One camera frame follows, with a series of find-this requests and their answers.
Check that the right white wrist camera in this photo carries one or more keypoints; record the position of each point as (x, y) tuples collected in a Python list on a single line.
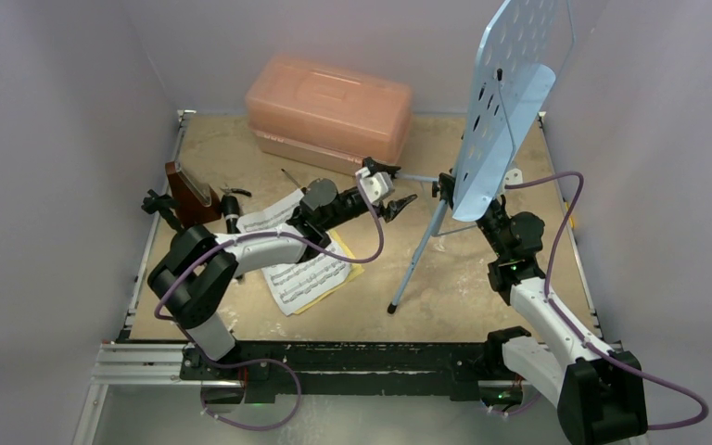
[(512, 177)]

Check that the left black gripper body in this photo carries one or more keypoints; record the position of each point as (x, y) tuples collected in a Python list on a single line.
[(377, 207)]

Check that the black microphone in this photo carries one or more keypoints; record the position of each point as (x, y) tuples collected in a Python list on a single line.
[(231, 212)]

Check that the black yellow screwdriver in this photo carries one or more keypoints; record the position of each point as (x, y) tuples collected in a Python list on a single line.
[(291, 179)]

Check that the black round microphone stand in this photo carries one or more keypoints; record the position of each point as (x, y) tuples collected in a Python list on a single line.
[(165, 206)]

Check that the pink plastic storage box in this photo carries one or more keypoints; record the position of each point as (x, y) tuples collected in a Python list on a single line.
[(326, 116)]

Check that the yellow sheet music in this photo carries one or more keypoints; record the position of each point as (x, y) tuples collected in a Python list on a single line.
[(338, 274)]

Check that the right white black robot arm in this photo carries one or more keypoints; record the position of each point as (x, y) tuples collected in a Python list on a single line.
[(598, 397)]

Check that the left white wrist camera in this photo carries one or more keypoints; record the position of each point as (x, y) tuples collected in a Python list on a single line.
[(377, 186)]

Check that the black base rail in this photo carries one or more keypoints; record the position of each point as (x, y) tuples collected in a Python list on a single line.
[(266, 369)]

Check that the white sheet music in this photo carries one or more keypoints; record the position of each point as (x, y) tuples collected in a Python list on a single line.
[(288, 283)]

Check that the black handled pliers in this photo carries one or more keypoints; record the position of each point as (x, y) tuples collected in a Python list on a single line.
[(228, 191)]

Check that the brown wooden metronome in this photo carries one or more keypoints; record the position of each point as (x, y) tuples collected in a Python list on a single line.
[(191, 212)]

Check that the light blue music stand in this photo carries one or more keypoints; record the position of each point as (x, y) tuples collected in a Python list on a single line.
[(509, 86)]

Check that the clear plastic metronome cover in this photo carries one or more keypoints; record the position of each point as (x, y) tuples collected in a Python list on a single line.
[(197, 187)]

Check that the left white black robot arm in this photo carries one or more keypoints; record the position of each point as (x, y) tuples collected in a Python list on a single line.
[(193, 276)]

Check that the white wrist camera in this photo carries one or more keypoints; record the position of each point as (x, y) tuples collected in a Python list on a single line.
[(377, 186), (512, 177)]

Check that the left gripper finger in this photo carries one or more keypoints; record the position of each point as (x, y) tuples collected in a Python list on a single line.
[(374, 167), (392, 209)]

